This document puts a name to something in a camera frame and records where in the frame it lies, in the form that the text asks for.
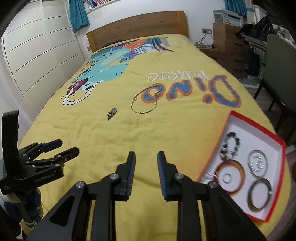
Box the silver chain bracelet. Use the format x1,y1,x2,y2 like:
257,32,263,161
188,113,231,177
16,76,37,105
200,172,219,183

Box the amber resin bangle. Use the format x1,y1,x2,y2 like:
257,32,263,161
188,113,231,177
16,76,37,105
214,160,245,195

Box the dark beaded bracelet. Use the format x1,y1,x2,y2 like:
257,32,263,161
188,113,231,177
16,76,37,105
220,131,241,160

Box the dark horn bangle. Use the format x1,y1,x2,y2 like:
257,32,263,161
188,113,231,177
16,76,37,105
247,178,273,212

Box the silver twisted bracelet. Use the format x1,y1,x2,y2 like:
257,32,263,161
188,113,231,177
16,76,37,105
250,154,266,173

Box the thin silver wire bangle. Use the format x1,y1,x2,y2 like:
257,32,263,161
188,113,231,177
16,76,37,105
247,150,268,178

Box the red jewelry box tray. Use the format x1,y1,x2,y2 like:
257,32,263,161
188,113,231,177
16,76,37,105
198,111,285,222

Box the silver charm pendant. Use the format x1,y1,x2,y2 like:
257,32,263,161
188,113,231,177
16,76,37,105
106,108,117,121

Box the white wardrobe doors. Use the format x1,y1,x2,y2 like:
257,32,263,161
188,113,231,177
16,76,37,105
1,1,84,121

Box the teal curtain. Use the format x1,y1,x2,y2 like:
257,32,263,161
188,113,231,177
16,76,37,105
69,0,90,32

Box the wooden drawer cabinet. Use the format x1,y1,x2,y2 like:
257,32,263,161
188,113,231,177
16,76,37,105
198,23,260,79

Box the grey green chair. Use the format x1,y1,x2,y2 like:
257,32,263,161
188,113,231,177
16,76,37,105
253,34,295,145

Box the wooden headboard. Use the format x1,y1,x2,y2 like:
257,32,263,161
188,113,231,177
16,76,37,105
86,11,189,52

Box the white printer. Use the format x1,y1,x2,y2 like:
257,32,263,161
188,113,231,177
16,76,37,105
213,9,243,28

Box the wall power socket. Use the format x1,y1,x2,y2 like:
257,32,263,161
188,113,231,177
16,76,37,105
202,28,212,35

